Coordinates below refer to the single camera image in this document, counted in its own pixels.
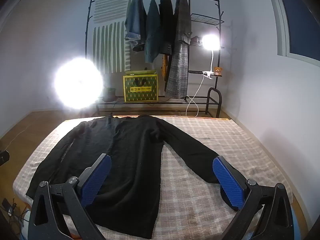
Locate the black metal clothes rack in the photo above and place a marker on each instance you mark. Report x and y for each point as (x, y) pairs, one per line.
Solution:
(202, 93)

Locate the black hanging jacket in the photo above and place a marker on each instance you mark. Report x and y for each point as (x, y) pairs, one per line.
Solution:
(167, 26)

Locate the grey plaid long coat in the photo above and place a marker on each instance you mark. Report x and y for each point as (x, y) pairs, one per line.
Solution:
(177, 82)

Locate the bright round studio light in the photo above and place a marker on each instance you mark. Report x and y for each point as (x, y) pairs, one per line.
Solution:
(78, 83)

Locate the large black coat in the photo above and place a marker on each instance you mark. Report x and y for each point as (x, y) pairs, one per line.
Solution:
(128, 201)

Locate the white clip-on desk lamp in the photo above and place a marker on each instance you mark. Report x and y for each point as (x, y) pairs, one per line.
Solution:
(210, 42)

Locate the small potted plant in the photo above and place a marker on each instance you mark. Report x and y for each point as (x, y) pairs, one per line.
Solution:
(109, 94)

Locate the dark green hanging jacket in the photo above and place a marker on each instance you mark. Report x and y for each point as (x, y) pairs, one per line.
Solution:
(153, 33)

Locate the blue denim jacket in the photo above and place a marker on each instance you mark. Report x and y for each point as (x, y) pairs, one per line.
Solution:
(136, 25)

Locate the yellow hanging garment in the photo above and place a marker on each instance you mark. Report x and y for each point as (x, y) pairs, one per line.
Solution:
(164, 66)

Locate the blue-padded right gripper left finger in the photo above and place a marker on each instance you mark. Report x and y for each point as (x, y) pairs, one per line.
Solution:
(46, 218)

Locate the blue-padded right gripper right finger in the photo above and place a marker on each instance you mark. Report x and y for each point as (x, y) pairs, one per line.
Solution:
(276, 219)

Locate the small brown teddy bear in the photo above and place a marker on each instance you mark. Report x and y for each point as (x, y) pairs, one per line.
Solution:
(217, 71)

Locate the green striped wall hanging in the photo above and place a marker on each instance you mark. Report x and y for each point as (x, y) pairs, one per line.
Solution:
(111, 52)

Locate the green yellow patterned storage bag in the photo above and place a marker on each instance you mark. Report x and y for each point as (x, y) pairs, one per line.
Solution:
(140, 86)

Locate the window with white frame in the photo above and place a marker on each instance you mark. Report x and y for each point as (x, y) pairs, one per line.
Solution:
(297, 25)

